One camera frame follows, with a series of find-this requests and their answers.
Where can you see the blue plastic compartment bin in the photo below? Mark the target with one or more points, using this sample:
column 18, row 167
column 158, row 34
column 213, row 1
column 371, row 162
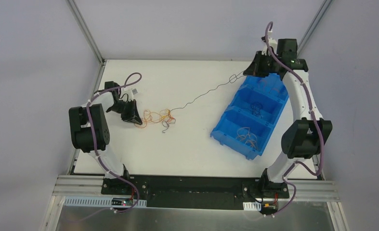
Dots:
column 248, row 122

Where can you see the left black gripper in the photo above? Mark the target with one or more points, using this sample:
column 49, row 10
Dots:
column 127, row 110

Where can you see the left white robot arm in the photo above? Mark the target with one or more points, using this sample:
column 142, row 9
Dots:
column 90, row 132

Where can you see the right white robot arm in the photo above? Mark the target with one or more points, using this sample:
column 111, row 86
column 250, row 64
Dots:
column 309, row 132

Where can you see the aluminium frame rail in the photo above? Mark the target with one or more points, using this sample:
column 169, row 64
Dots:
column 76, row 185

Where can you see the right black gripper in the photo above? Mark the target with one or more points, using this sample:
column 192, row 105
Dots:
column 261, row 66

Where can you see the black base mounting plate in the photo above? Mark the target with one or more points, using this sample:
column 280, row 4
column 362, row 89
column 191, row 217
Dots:
column 196, row 192

